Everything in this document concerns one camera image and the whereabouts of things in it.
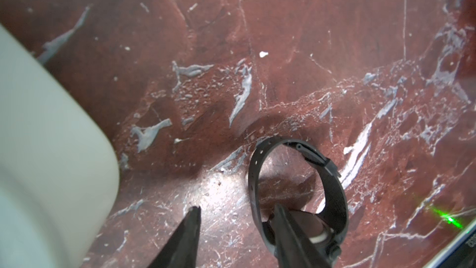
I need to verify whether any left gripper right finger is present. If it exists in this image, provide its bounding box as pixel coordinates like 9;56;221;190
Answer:
274;204;331;268

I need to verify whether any white plastic storage box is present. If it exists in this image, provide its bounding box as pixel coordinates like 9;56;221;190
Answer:
1;29;120;268

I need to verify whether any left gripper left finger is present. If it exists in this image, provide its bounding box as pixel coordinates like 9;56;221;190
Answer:
148;206;202;268

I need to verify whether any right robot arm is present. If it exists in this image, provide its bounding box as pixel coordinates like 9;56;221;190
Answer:
424;220;476;268

